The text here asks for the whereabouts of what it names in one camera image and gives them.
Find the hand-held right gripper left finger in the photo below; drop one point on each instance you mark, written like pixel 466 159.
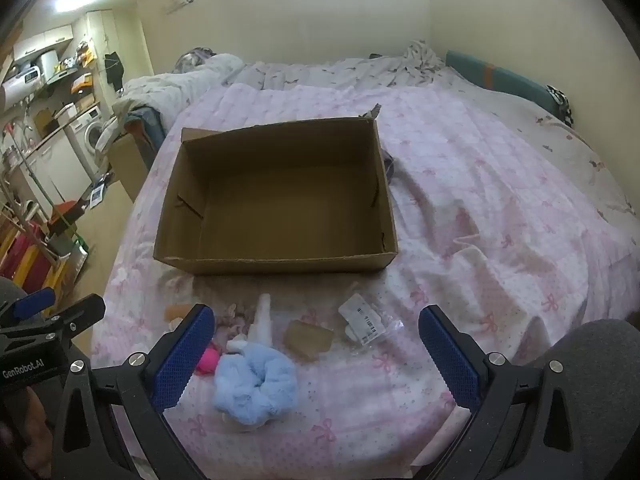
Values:
pixel 182 355

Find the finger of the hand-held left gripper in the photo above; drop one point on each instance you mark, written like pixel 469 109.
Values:
pixel 77 312
pixel 32 303

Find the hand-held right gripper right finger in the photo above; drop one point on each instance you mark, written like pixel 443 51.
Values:
pixel 450 360

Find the bright pink soft item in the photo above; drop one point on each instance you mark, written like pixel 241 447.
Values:
pixel 206 360

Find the grey floral scrunchie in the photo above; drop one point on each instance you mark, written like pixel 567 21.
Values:
pixel 240 329

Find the fluffy light blue scrunchie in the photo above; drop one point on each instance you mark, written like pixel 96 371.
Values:
pixel 257 380

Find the white sock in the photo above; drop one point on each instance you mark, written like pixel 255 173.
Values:
pixel 263 320

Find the clear plastic packet white label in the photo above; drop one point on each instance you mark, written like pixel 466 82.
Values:
pixel 362 322

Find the brown cardboard box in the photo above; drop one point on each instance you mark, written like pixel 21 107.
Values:
pixel 280 195

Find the wooden rack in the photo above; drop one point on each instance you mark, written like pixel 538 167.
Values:
pixel 30 260

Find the red bag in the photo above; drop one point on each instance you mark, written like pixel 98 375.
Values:
pixel 15 255

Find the white paper sheet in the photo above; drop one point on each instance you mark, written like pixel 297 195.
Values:
pixel 97 193

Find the pink bow-print blanket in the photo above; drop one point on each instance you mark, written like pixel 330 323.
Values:
pixel 475 210

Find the small cardboard box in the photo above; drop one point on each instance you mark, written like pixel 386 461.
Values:
pixel 127 162

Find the white washing machine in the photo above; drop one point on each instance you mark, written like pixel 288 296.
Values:
pixel 87 131

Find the blue jeans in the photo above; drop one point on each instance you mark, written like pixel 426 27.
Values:
pixel 144 121

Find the dark cloth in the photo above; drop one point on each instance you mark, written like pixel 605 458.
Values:
pixel 388 164

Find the white water heater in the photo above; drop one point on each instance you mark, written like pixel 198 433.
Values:
pixel 10 94

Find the black hanging garment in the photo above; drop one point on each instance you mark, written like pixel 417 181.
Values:
pixel 114 67

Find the grey patterned pillow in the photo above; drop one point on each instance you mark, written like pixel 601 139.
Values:
pixel 195 58

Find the black and white patterned cloth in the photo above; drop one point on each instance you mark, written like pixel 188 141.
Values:
pixel 561 102

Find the teal pillow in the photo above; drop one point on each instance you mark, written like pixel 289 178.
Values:
pixel 500 77

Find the grey floral duvet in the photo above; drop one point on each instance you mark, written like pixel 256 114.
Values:
pixel 310 72

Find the cream wall cabinets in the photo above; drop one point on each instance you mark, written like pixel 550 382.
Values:
pixel 55 35

